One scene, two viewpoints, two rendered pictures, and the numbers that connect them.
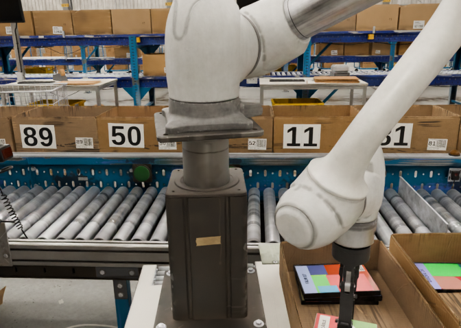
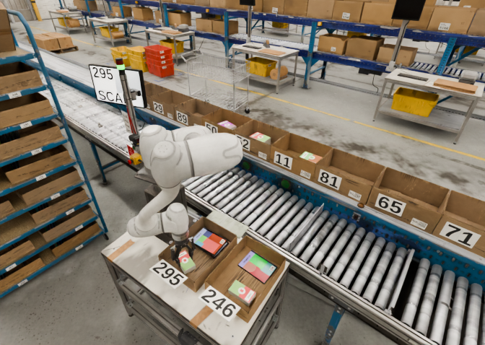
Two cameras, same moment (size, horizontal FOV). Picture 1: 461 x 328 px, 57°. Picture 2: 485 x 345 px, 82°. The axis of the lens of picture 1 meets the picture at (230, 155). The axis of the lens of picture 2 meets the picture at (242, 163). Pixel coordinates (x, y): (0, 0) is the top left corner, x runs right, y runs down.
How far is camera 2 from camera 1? 133 cm
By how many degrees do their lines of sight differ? 36
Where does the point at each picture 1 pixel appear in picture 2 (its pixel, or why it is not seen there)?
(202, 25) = (142, 146)
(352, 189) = (141, 227)
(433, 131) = (353, 187)
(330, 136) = (296, 166)
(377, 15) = not seen: outside the picture
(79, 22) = (288, 6)
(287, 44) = not seen: hidden behind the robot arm
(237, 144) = (253, 151)
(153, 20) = (334, 9)
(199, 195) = (151, 195)
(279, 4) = (182, 137)
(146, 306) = not seen: hidden behind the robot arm
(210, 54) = (146, 155)
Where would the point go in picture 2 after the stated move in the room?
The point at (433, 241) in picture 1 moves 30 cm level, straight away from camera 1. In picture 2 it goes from (263, 247) to (304, 230)
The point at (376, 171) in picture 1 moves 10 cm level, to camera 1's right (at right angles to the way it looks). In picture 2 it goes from (172, 221) to (188, 230)
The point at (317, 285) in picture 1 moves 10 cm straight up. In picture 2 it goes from (198, 239) to (197, 229)
